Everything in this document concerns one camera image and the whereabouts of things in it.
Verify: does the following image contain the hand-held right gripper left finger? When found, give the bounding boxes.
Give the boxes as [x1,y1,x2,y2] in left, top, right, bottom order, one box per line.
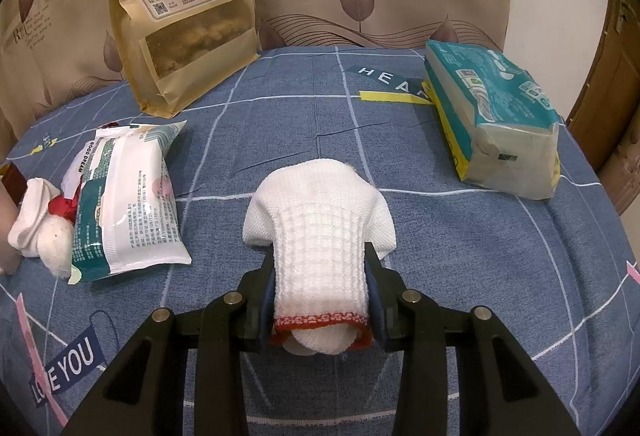
[60,253,278,436]

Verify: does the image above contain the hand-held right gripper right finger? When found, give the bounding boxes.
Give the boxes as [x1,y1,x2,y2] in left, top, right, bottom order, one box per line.
[362,241,581,436]

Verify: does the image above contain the white knitted sock red trim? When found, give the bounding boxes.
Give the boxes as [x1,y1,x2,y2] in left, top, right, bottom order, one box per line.
[40,193,81,277]
[242,158,396,357]

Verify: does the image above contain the plain white sock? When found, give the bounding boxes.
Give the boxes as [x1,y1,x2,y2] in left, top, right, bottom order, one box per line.
[7,177,63,259]

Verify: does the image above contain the white green plastic packet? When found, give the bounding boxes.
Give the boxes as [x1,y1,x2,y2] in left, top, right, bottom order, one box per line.
[61,120,193,285]

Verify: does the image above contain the teal tissue pack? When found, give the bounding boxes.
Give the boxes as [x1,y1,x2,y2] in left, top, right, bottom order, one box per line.
[422,40,561,201]

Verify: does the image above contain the kraft paper snack bag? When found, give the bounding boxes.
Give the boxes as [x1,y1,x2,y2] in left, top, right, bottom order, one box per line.
[100,0,261,119]

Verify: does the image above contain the pink cup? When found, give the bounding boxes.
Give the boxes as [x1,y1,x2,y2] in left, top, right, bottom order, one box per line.
[0,183,23,274]

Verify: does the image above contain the wooden door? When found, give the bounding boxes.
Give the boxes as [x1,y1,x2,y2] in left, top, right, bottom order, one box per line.
[565,0,640,217]

